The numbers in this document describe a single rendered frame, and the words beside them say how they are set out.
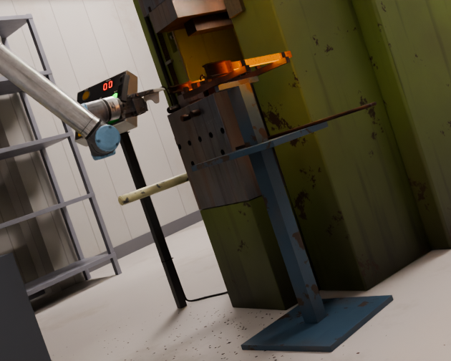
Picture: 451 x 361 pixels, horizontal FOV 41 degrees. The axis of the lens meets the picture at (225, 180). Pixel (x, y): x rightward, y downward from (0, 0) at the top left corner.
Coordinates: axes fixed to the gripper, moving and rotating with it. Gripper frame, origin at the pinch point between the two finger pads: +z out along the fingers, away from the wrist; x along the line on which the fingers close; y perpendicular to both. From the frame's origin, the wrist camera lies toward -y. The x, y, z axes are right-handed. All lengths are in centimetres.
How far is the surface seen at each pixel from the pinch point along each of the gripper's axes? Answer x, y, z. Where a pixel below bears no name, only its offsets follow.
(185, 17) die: 5.0, -26.2, 22.2
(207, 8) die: 6.4, -27.8, 33.8
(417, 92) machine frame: 57, 35, 85
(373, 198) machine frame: 47, 69, 51
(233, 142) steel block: 20.8, 29.9, 13.4
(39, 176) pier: -288, 5, 41
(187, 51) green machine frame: -19.6, -17.1, 35.1
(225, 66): 65, 7, -13
